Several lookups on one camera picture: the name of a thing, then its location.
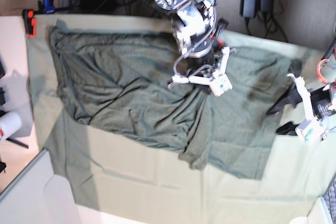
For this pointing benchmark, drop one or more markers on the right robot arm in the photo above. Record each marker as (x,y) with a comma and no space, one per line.
(193,25)

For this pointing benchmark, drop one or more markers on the green T-shirt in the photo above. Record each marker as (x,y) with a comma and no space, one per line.
(118,83)

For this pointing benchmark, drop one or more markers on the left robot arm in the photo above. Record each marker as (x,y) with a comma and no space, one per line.
(325,62)

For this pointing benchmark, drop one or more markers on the black rod on table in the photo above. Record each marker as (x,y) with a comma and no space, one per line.
(17,142)

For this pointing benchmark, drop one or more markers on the blue orange clamp centre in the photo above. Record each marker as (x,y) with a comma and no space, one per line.
(217,42)

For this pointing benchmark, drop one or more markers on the patterned keyboard corner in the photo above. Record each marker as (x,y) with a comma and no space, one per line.
(329,198)

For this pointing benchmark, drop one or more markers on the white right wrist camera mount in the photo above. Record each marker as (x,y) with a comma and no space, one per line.
(212,76)

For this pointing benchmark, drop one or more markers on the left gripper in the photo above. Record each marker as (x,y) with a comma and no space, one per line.
(323,105)

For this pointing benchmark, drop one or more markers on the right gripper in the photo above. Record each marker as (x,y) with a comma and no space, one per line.
(203,61)

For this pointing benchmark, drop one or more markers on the light green table cloth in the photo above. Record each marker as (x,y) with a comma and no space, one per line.
(115,174)

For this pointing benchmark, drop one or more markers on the white paper roll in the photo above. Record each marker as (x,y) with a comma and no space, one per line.
(10,123)

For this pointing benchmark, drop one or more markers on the blue orange clamp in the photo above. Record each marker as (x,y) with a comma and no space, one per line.
(217,42)
(28,15)

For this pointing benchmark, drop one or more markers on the blue orange clamp left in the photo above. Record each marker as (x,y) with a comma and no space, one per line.
(28,15)

